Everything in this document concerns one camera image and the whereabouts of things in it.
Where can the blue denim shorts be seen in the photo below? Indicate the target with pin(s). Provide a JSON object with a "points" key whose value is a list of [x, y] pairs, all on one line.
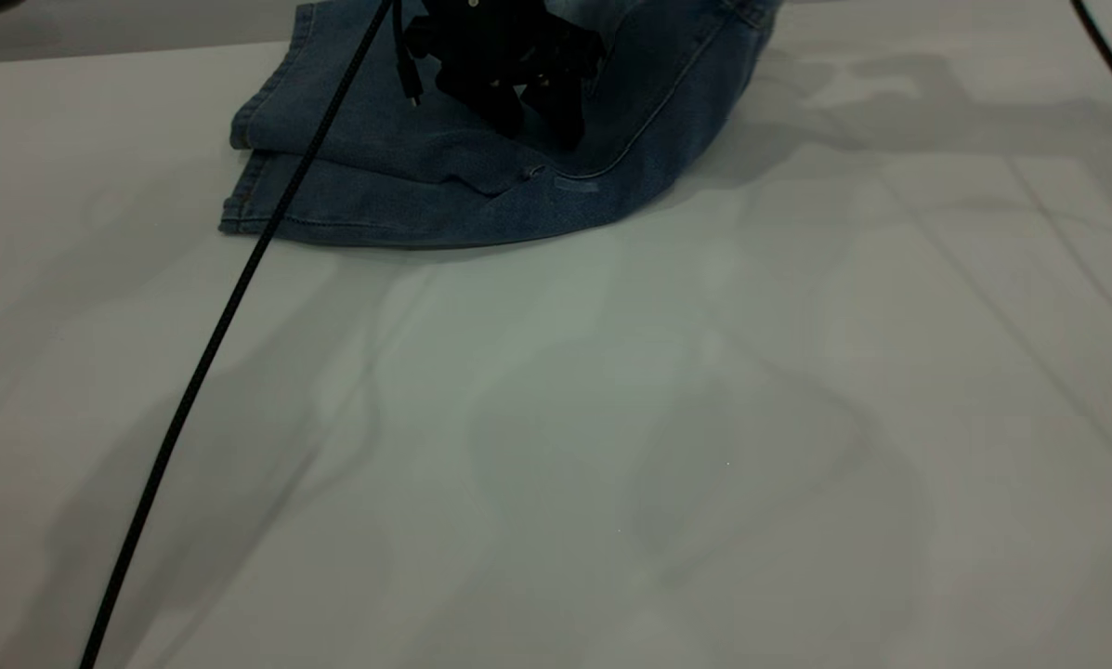
{"points": [[379, 186]]}

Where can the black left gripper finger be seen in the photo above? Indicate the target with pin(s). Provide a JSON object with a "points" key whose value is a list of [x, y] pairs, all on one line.
{"points": [[500, 111], [563, 121]]}

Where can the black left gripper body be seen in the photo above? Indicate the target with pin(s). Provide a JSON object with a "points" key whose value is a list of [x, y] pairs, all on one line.
{"points": [[509, 42]]}

